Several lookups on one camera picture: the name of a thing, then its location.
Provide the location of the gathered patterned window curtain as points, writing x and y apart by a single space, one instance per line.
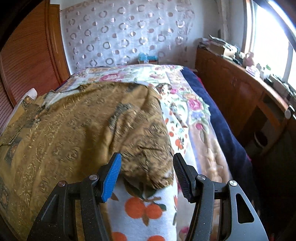
224 15

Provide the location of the stack of papers and boxes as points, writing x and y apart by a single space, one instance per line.
218 46

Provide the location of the sheer circle-pattern curtain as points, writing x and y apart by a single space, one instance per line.
113 33

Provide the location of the pink figurine on cabinet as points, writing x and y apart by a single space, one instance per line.
248 60

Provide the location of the golden brown patterned garment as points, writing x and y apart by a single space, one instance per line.
74 137

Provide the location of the long wooden side cabinet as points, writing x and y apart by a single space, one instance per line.
248 104

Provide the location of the dark blue blanket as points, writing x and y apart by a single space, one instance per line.
236 156

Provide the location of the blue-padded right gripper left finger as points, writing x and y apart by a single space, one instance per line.
57 218

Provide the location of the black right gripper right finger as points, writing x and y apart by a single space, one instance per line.
238 219

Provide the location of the window with wooden frame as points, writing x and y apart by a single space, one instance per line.
270 35

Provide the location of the teal item on box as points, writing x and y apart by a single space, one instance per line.
144 58

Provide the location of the small bottles on cabinet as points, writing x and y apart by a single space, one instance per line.
264 72

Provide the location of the red-brown louvered wooden wardrobe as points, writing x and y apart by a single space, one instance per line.
33 57

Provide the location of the pink floral quilt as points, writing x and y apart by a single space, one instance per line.
187 119

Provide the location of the pale pink pillow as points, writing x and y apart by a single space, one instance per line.
31 94

